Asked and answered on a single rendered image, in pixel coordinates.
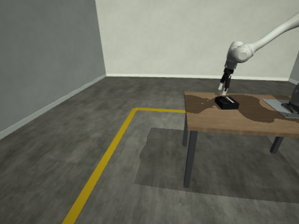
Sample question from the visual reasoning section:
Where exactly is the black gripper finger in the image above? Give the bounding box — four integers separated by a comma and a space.
218, 73, 225, 90
222, 75, 232, 95

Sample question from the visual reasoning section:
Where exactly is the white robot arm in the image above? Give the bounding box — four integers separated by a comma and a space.
225, 12, 299, 114

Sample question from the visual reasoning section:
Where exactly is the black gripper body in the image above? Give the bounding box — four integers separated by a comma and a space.
224, 68, 234, 79

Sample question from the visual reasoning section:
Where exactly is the black lighting desk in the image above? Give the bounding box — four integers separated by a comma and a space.
215, 96, 239, 110

